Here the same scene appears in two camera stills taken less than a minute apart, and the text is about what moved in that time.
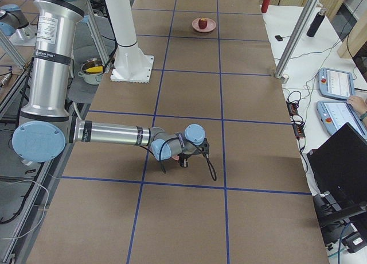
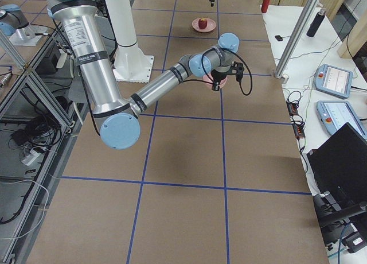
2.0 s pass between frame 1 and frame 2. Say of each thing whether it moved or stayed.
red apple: stayed
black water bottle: stayed
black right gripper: moved
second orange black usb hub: stayed
